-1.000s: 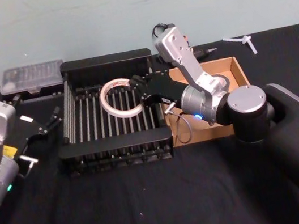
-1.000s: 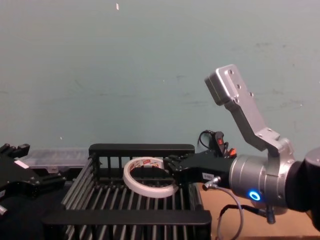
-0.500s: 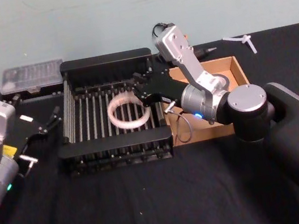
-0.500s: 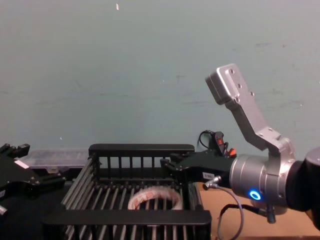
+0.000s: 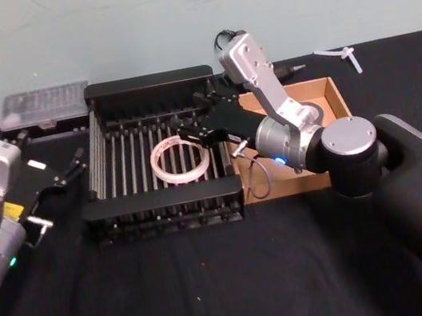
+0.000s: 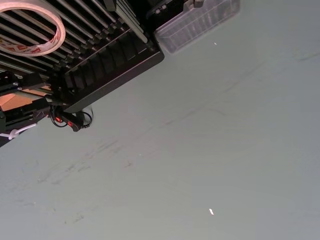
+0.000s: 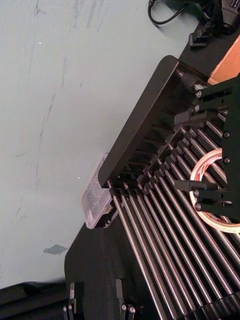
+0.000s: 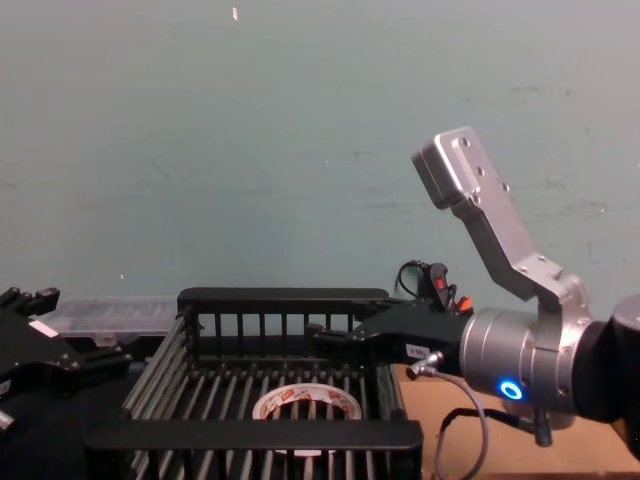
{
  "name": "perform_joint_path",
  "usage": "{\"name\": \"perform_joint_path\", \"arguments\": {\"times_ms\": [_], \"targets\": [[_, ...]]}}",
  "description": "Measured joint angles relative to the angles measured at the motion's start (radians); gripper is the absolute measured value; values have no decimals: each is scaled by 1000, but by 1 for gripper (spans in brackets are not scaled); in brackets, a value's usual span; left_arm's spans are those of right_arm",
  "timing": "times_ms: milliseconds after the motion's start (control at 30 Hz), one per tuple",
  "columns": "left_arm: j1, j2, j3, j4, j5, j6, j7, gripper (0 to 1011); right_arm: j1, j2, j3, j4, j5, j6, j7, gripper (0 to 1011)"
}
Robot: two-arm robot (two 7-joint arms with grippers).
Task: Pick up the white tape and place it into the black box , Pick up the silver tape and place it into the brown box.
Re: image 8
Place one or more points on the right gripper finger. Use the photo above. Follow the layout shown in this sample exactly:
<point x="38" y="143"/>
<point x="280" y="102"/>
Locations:
<point x="335" y="336"/>
<point x="375" y="305"/>

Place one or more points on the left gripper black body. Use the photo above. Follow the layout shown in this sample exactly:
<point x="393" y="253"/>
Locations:
<point x="30" y="345"/>

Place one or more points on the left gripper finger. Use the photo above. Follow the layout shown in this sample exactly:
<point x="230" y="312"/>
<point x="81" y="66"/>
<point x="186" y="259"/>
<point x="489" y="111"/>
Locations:
<point x="35" y="299"/>
<point x="95" y="367"/>

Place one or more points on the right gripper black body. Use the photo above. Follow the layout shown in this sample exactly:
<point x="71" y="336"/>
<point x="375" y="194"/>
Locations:
<point x="425" y="330"/>

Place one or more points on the roll of white tape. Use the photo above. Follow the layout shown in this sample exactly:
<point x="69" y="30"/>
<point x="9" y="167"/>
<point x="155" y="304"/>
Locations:
<point x="300" y="395"/>

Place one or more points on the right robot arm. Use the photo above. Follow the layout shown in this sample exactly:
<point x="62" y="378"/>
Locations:
<point x="500" y="225"/>

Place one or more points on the clear plastic case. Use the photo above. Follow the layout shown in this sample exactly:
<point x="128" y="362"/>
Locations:
<point x="110" y="315"/>

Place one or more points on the black table cloth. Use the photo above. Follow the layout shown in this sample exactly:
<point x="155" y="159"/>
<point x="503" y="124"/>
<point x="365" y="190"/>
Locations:
<point x="40" y="440"/>

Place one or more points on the black rack with steel bars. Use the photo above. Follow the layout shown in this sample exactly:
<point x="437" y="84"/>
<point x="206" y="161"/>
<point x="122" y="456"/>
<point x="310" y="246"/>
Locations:
<point x="250" y="435"/>

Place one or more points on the shallow brown cardboard tray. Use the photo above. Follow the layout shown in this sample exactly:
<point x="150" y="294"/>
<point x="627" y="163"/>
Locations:
<point x="500" y="450"/>

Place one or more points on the pale wall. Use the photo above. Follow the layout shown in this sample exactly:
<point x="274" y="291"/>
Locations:
<point x="250" y="150"/>

